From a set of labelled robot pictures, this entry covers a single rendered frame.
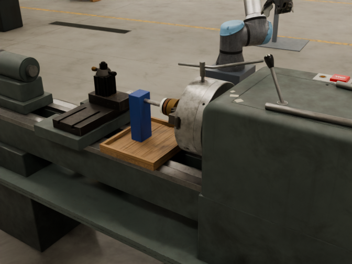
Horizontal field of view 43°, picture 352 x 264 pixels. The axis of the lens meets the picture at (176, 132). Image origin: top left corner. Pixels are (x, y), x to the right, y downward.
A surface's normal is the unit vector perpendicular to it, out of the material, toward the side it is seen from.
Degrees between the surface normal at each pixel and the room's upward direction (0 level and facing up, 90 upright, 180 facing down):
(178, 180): 90
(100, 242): 0
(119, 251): 0
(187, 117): 68
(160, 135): 0
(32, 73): 90
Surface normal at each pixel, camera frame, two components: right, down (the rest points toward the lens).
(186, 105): -0.45, -0.25
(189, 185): -0.56, 0.39
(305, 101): -0.01, -0.89
